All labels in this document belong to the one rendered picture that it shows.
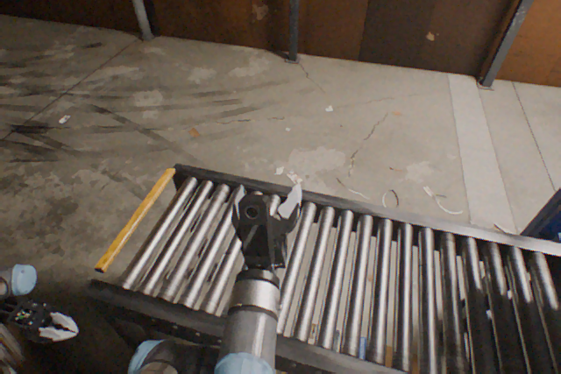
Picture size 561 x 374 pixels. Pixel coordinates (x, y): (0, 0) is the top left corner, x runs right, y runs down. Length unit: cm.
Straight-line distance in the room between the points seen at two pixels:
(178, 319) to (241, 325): 53
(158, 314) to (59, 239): 147
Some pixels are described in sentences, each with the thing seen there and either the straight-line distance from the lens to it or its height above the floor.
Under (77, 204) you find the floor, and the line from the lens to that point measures 257.
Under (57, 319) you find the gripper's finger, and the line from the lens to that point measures 118.
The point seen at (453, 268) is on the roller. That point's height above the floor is 80.
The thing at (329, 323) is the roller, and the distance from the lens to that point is 100.
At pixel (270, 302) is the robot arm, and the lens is 53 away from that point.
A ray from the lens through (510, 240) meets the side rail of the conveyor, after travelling 132.
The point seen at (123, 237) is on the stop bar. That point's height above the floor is 82.
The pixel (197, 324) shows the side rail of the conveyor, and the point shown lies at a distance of 101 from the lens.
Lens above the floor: 172
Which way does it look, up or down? 44 degrees down
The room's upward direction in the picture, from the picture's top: straight up
